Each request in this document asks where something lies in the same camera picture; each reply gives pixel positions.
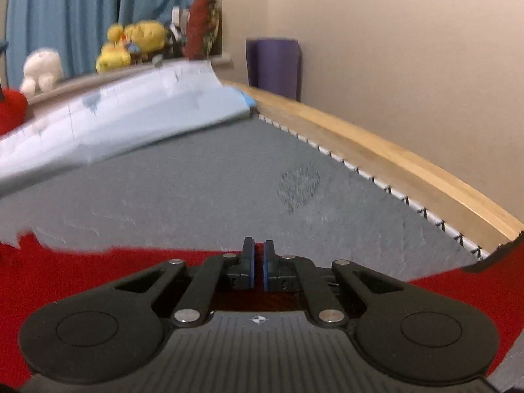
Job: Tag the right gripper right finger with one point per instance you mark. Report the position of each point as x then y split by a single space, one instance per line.
278 270

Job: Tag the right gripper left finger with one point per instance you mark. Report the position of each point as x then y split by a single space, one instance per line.
241 267

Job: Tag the red knit sweater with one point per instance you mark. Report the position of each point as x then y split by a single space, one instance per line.
33 275

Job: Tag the grey quilted mattress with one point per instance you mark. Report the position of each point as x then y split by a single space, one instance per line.
211 189

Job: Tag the light blue folded blanket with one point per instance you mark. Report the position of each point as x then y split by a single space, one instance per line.
158 104

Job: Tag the purple rolled yoga mat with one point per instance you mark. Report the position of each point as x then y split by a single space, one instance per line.
275 65

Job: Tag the yellow plush toy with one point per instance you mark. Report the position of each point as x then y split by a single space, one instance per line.
131 44

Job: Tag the dark red cushion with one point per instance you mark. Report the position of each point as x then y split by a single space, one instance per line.
202 29

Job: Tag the red garment pile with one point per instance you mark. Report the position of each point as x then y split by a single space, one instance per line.
13 107

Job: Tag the white plush toy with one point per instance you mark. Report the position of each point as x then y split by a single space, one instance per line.
42 70

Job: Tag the blue curtain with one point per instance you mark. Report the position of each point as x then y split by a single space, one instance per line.
76 29

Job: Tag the wooden bed frame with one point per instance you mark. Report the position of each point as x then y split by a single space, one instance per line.
443 199

